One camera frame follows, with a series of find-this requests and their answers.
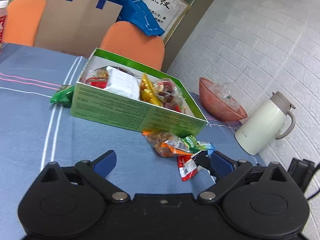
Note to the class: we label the blue fabric bag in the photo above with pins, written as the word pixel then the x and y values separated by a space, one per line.
pixel 137 13

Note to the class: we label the blue grey tablecloth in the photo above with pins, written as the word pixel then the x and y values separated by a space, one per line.
pixel 35 132

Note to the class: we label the left orange chair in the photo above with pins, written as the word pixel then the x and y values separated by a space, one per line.
pixel 23 21

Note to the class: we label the peanut snack packet in box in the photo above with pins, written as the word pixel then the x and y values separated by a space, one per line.
pixel 100 73

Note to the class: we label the red white snack packet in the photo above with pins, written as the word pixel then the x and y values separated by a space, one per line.
pixel 187 165

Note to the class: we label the red packet in box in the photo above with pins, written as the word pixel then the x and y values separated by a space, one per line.
pixel 96 82

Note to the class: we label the pink plastic bowl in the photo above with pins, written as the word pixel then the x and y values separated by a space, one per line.
pixel 218 107

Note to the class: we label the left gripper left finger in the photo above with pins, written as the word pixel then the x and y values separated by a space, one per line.
pixel 95 173

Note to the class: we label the green candy packet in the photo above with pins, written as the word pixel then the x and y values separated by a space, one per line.
pixel 63 96

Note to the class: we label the right orange chair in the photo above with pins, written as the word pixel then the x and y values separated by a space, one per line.
pixel 125 39

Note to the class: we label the clear drink bottle red label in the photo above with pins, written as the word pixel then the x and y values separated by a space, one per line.
pixel 3 18

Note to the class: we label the orange green nut snack packet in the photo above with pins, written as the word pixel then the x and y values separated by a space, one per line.
pixel 170 145

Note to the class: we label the white thermal jug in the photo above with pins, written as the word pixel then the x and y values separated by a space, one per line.
pixel 272 120

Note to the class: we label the white packet in box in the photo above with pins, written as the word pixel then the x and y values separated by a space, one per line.
pixel 122 83

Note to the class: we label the clear candy packet in box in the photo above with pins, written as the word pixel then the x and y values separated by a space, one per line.
pixel 169 94

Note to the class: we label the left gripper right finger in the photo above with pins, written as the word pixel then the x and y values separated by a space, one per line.
pixel 221 167

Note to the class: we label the white poster with Chinese text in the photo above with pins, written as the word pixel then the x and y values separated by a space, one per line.
pixel 168 14

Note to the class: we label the green cardboard snack box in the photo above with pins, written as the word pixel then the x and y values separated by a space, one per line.
pixel 95 104

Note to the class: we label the orange chair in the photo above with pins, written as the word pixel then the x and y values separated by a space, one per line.
pixel 23 21
pixel 125 39

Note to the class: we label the brown paper bag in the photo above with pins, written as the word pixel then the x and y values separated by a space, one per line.
pixel 75 27

